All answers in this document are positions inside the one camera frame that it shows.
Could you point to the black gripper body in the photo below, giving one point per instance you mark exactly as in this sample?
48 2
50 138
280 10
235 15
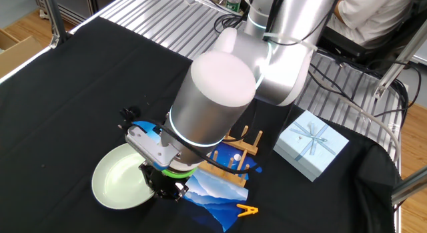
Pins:
163 184

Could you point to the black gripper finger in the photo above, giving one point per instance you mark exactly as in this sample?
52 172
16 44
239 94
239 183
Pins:
147 176
180 189

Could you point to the pale green round dish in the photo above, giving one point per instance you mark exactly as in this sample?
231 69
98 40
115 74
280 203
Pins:
120 179

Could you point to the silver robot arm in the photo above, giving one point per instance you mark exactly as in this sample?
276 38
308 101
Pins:
207 106

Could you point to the wooden peg dish rack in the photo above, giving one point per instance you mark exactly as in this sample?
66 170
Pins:
245 147

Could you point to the yellow plastic clothespin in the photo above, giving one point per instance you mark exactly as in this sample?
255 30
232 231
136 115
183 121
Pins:
247 211

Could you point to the black cloth with blue print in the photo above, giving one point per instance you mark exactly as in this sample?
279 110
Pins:
66 92

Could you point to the light blue gift box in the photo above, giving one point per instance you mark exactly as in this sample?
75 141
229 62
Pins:
300 153

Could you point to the brown cardboard box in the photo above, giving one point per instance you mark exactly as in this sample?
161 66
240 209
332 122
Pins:
20 56

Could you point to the dark metal cabinet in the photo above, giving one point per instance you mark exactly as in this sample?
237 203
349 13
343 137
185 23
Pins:
83 4

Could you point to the clear bottle green label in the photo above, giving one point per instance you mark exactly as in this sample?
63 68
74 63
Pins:
233 4

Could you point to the black office chair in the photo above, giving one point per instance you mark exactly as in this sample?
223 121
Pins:
343 47

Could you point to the seated person white shirt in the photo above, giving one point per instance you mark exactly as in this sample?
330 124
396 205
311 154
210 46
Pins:
373 19

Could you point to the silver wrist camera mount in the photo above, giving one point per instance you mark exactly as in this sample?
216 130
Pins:
150 149

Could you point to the aluminium frame post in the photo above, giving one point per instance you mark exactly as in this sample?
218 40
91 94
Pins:
397 66
410 186
55 19

